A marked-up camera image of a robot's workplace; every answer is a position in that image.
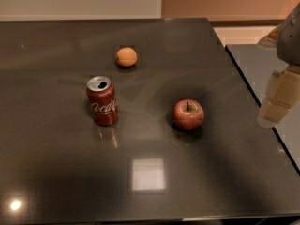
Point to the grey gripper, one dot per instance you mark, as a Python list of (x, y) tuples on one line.
[(290, 42)]

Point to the red apple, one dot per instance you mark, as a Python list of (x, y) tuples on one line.
[(188, 114)]

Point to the grey side table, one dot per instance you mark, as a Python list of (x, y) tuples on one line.
[(256, 64)]

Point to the orange fruit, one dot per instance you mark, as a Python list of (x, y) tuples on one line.
[(126, 57)]

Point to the red Coca-Cola can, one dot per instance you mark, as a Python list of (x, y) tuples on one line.
[(101, 95)]

